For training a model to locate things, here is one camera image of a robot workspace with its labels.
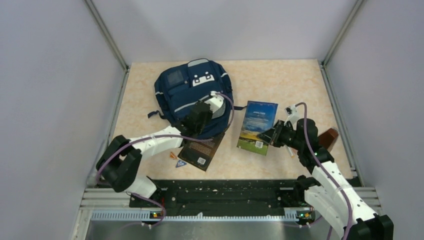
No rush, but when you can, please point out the black paperback book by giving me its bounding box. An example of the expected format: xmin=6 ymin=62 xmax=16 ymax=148
xmin=178 ymin=133 xmax=225 ymax=172

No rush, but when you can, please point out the navy blue student backpack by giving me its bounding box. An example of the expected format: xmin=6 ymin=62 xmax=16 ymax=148
xmin=154 ymin=58 xmax=234 ymax=124

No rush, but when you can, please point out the brown leather pouch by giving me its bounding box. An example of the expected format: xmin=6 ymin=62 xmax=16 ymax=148
xmin=318 ymin=127 xmax=339 ymax=152

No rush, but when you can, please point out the blue triangular eraser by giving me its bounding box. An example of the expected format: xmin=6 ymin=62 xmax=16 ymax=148
xmin=175 ymin=160 xmax=187 ymax=168

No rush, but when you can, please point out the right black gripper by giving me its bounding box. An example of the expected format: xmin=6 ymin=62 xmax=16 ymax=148
xmin=257 ymin=119 xmax=304 ymax=151

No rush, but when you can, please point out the blue landscape cover book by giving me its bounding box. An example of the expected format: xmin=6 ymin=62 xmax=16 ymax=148
xmin=236 ymin=100 xmax=278 ymax=156

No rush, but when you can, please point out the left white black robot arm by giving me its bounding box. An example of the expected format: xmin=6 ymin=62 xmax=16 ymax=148
xmin=95 ymin=99 xmax=224 ymax=207

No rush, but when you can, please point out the small orange eraser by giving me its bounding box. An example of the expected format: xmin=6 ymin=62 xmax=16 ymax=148
xmin=169 ymin=152 xmax=178 ymax=160

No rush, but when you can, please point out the white yellow marker pen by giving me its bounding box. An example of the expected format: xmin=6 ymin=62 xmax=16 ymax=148
xmin=285 ymin=146 xmax=295 ymax=158

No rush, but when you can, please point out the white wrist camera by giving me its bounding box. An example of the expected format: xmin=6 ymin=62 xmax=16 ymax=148
xmin=199 ymin=91 xmax=226 ymax=119
xmin=285 ymin=104 xmax=300 ymax=126

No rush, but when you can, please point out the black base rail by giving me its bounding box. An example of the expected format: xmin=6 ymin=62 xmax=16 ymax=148
xmin=129 ymin=178 xmax=327 ymax=218

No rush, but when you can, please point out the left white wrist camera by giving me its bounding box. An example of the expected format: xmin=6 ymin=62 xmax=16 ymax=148
xmin=199 ymin=91 xmax=226 ymax=119

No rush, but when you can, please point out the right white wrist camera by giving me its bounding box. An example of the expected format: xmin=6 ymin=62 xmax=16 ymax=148
xmin=285 ymin=104 xmax=300 ymax=126

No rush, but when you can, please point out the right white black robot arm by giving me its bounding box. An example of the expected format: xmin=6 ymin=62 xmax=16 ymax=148
xmin=257 ymin=118 xmax=394 ymax=240

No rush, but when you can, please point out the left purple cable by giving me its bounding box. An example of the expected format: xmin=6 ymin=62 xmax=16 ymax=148
xmin=96 ymin=92 xmax=235 ymax=229

